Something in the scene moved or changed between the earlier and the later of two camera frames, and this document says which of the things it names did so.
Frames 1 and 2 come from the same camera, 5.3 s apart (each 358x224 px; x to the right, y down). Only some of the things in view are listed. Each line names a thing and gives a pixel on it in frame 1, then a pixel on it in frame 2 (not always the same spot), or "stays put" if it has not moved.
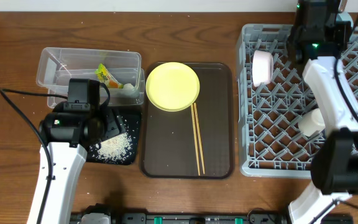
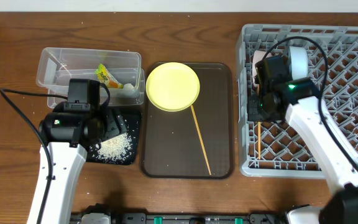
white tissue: [130, 90] stays put
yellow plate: [173, 86] stays put
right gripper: [342, 28] -> [253, 111]
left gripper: [116, 124] stays put
